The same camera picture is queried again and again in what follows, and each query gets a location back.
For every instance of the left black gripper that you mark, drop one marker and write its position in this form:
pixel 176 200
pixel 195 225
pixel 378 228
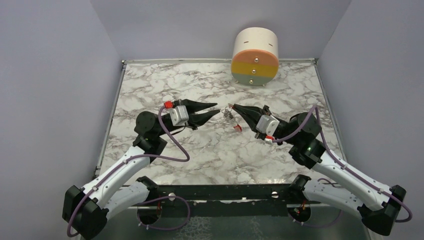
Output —
pixel 198 119

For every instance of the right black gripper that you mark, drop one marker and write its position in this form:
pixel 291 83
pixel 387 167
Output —
pixel 252 114

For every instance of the silver spiral keyring holder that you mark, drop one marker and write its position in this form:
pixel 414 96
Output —
pixel 227 113

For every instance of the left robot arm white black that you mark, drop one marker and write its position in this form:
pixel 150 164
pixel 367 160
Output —
pixel 87 209

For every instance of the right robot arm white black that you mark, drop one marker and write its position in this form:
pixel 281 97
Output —
pixel 376 204

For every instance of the round tricolour drawer box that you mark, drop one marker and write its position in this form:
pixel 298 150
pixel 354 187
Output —
pixel 255 59

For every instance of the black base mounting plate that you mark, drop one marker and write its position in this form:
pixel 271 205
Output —
pixel 225 200

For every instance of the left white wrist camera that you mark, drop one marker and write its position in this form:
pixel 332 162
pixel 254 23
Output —
pixel 178 113

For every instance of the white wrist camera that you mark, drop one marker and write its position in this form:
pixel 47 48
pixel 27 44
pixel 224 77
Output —
pixel 266 127
pixel 178 113

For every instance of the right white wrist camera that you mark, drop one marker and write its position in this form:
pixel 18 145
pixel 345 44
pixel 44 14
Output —
pixel 266 127

